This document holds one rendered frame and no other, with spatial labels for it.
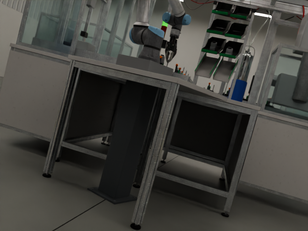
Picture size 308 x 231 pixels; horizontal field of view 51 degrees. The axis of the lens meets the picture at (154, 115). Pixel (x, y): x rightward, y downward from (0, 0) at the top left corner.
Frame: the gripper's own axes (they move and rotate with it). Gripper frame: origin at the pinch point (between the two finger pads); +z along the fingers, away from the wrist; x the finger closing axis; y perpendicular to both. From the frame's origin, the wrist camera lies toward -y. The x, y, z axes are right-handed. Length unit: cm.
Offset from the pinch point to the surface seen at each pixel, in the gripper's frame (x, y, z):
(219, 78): 41.5, -13.9, 1.8
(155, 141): 19, 79, 53
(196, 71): 22.5, -15.5, 0.9
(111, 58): -47.3, -3.6, 8.7
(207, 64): 29.2, -23.0, -7.7
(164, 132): 22, 78, 47
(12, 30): -747, -830, -75
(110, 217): 5, 75, 103
